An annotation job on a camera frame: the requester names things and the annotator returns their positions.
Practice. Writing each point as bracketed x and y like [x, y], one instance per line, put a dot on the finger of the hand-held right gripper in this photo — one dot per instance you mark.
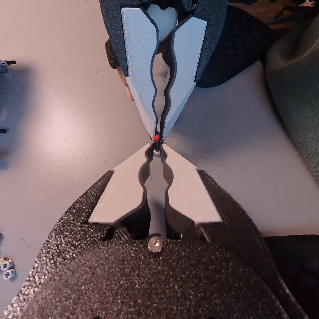
[139, 49]
[188, 54]

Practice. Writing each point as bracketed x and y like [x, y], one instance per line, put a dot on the white lego monster truck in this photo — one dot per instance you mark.
[6, 63]

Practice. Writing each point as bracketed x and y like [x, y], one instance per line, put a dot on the black wrist rest pad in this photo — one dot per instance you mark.
[294, 274]
[239, 49]

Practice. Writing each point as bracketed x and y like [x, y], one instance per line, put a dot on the person's right hand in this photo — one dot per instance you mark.
[127, 91]

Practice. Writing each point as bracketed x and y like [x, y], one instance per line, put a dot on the black lego connector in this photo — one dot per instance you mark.
[160, 141]

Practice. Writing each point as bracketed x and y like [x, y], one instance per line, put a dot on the white lego connector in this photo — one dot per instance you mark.
[156, 151]

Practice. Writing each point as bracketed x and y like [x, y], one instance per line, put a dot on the cluster of small lego pieces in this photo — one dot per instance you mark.
[7, 274]

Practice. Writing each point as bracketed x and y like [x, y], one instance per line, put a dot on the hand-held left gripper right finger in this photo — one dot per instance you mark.
[194, 196]

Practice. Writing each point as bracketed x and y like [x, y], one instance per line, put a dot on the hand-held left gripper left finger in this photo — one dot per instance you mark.
[119, 194]

